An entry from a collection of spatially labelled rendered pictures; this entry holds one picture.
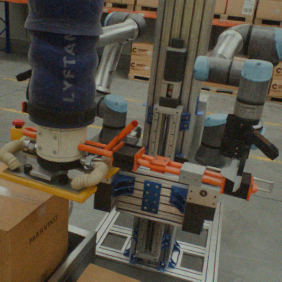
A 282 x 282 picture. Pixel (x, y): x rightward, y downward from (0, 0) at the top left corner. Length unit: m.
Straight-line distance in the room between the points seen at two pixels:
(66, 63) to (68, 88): 0.08
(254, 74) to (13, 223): 0.92
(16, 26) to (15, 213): 10.25
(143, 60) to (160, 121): 6.81
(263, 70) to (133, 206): 1.09
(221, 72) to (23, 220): 0.84
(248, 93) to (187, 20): 0.82
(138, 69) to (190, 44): 6.87
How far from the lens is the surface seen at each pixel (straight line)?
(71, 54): 1.04
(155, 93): 1.76
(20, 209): 1.36
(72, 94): 1.06
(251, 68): 0.93
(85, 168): 1.19
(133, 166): 1.07
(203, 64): 1.05
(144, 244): 2.07
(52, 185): 1.14
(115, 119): 1.65
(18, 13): 11.34
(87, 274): 1.67
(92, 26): 1.05
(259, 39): 1.39
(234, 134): 0.99
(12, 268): 1.37
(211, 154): 1.60
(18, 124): 1.97
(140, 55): 8.48
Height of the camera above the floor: 1.69
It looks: 21 degrees down
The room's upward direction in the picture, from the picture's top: 6 degrees clockwise
